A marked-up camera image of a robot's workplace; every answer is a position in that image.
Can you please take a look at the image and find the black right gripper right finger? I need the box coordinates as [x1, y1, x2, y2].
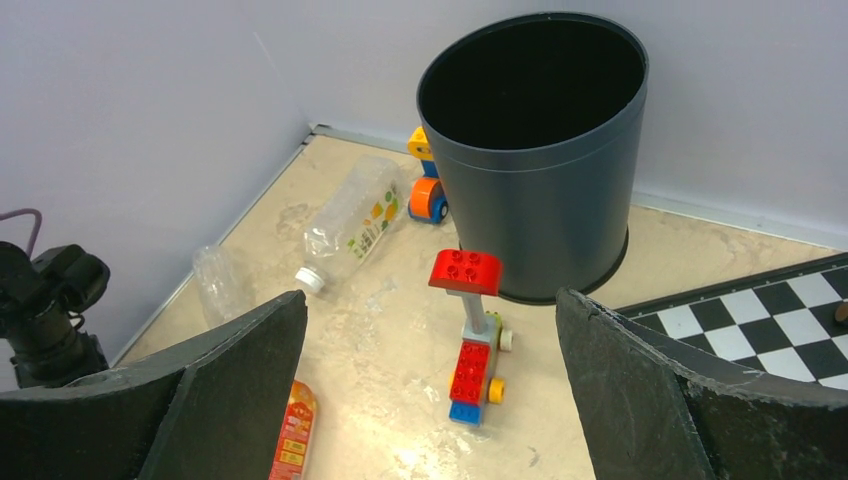
[556, 289, 847, 479]

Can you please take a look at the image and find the large clear plastic bottle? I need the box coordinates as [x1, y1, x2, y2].
[295, 155, 406, 293]

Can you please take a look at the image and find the toy block car with red top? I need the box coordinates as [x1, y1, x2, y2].
[428, 249, 513, 427]

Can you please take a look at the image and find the black round bin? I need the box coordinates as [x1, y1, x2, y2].
[416, 11, 649, 305]

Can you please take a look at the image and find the small clear crushed bottle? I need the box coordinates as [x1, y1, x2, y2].
[192, 245, 253, 329]

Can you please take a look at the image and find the black and white chessboard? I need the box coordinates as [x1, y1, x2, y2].
[619, 253, 847, 390]

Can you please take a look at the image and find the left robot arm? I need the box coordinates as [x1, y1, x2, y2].
[1, 243, 308, 479]

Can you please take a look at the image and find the orange juice bottle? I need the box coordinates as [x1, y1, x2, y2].
[268, 380, 318, 480]

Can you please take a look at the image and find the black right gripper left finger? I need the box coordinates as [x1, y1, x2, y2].
[1, 290, 308, 479]

